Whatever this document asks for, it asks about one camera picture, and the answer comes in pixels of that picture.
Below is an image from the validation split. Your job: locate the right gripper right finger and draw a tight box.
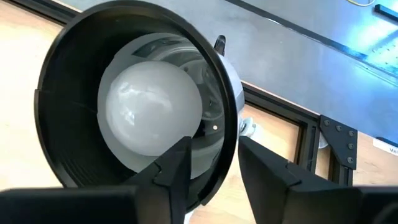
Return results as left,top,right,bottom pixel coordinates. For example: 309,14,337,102
238,136,398,224

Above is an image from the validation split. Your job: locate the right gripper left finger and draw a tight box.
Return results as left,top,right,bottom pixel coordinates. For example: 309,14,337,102
0,136,193,224

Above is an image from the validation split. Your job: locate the white label sticker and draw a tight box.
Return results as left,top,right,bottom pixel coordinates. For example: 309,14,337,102
372,136,398,156

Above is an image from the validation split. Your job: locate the black floor bar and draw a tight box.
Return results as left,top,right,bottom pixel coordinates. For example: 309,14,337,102
374,3,398,23

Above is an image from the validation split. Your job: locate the yellow floor cable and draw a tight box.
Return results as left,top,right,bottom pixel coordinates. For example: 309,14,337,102
346,0,376,7

